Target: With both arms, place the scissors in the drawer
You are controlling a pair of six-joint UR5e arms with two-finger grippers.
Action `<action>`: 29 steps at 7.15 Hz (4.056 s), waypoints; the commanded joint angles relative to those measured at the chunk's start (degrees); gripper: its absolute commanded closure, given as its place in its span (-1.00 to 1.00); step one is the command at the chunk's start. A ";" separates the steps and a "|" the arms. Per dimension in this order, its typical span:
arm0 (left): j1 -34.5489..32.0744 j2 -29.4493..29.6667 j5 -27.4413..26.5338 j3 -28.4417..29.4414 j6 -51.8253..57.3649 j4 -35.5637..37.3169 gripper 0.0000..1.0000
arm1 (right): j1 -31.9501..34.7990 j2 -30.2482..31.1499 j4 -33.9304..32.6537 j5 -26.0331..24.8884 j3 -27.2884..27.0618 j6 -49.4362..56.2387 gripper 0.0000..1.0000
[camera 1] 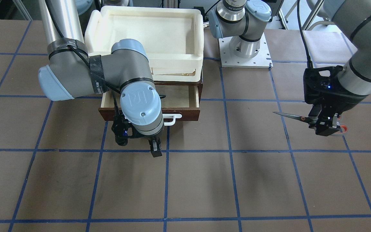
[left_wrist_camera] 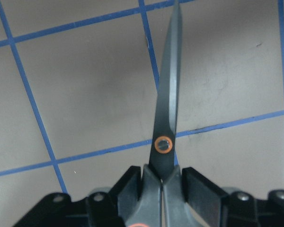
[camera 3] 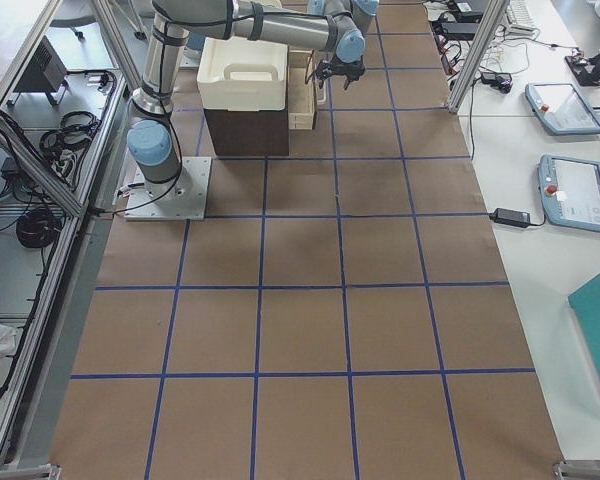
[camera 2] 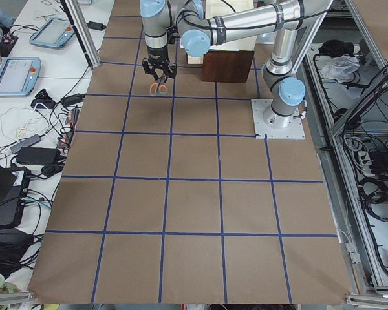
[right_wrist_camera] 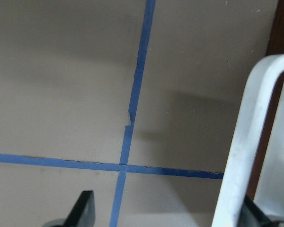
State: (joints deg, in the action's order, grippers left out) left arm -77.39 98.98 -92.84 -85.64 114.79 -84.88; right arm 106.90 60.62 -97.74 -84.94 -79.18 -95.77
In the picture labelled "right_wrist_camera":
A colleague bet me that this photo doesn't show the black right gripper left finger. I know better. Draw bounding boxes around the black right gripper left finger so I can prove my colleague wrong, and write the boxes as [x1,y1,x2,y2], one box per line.
[45,190,96,227]

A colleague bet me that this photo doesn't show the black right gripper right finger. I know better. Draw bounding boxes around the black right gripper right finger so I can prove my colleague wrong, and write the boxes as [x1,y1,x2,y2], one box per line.
[237,195,284,227]

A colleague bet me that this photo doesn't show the wooden drawer with white handle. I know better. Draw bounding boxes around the wooden drawer with white handle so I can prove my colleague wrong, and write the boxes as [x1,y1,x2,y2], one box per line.
[212,0,284,227]

